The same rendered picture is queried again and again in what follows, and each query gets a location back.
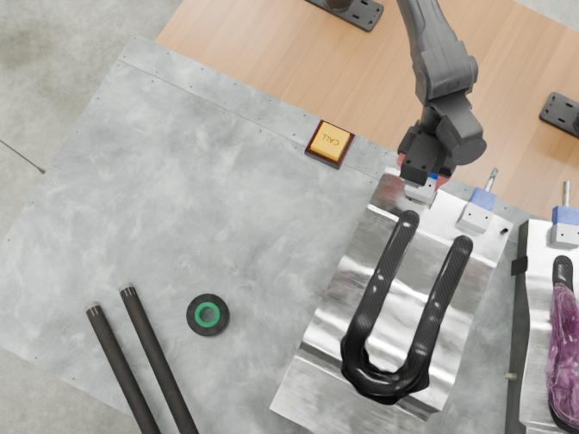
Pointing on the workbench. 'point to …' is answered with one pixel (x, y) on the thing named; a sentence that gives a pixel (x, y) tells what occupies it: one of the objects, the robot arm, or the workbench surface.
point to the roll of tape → (203, 311)
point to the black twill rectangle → (519, 265)
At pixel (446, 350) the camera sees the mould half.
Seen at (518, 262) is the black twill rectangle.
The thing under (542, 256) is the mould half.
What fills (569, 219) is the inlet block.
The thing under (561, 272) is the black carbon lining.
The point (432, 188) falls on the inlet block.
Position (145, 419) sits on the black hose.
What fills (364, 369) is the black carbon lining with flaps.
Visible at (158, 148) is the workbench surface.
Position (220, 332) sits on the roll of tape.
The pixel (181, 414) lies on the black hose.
